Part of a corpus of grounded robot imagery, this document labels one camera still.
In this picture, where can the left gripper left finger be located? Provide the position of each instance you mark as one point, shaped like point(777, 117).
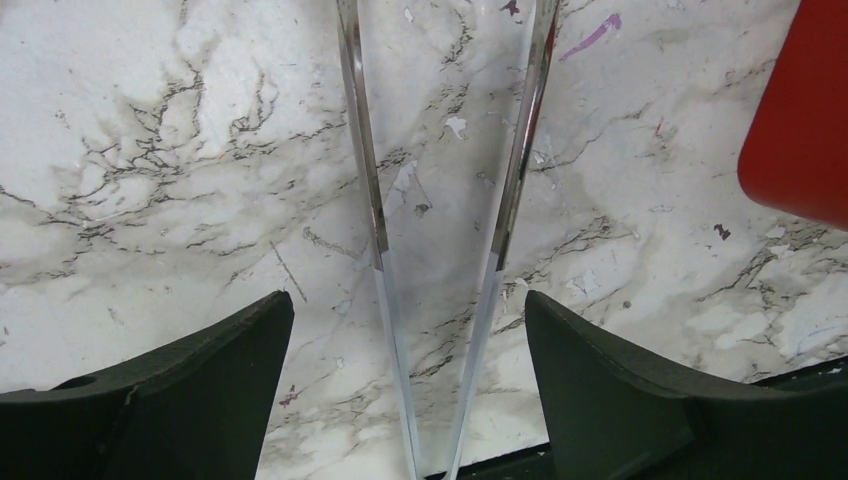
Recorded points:
point(196, 408)

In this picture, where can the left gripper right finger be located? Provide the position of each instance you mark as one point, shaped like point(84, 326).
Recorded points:
point(616, 410)

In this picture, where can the metal serving tongs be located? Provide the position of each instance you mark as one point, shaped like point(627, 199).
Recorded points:
point(443, 105)

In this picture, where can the red chocolate box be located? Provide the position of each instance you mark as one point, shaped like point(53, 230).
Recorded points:
point(794, 157)

